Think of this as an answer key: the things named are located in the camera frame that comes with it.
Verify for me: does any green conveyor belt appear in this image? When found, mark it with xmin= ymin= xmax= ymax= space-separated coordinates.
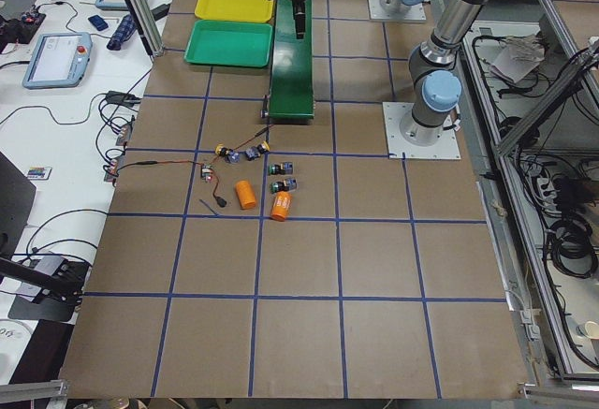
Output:
xmin=262 ymin=0 xmax=314 ymax=121

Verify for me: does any green plastic tray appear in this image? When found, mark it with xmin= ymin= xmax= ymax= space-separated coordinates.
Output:
xmin=183 ymin=20 xmax=273 ymax=68

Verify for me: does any aluminium frame post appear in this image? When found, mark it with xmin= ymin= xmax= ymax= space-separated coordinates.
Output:
xmin=124 ymin=0 xmax=164 ymax=58

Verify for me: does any yellow push button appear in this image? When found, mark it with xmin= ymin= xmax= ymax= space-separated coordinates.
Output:
xmin=214 ymin=144 xmax=240 ymax=164
xmin=244 ymin=141 xmax=270 ymax=161

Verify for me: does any near blue teach pendant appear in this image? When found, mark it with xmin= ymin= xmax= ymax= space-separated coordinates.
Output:
xmin=22 ymin=32 xmax=93 ymax=90

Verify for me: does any blue plaid folded umbrella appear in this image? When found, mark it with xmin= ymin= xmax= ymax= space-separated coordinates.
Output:
xmin=107 ymin=14 xmax=137 ymax=51

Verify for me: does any green push button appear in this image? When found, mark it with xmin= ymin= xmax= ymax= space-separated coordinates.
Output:
xmin=270 ymin=178 xmax=298 ymax=194
xmin=268 ymin=161 xmax=294 ymax=176

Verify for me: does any yellow plastic tray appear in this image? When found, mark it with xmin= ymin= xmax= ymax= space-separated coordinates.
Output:
xmin=195 ymin=0 xmax=273 ymax=23

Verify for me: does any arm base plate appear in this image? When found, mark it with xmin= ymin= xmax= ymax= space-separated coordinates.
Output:
xmin=382 ymin=102 xmax=461 ymax=161
xmin=368 ymin=0 xmax=426 ymax=23

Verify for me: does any small green circuit board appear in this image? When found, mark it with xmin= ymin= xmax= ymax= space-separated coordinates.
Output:
xmin=199 ymin=163 xmax=214 ymax=183

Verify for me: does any plain orange cylinder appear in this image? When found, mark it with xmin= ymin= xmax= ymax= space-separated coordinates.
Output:
xmin=235 ymin=180 xmax=257 ymax=210

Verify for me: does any small blue box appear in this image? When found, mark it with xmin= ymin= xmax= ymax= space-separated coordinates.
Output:
xmin=88 ymin=15 xmax=109 ymax=32

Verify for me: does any orange cylinder marked 4680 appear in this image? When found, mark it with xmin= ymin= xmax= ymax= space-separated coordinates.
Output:
xmin=270 ymin=191 xmax=292 ymax=222

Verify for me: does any red black wire cable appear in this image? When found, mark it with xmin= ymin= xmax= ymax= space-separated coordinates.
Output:
xmin=114 ymin=125 xmax=275 ymax=207

